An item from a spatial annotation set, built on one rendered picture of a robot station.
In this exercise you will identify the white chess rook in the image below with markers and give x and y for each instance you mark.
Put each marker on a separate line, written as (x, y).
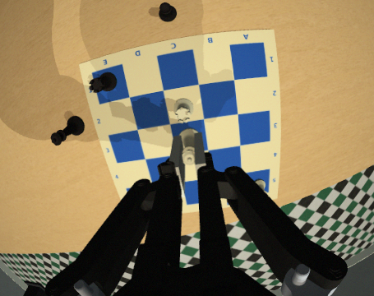
(181, 109)

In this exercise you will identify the white chess pawn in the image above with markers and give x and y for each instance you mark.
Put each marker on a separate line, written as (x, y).
(261, 183)

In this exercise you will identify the blue and cream chessboard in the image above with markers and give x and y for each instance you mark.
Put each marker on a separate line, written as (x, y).
(232, 79)

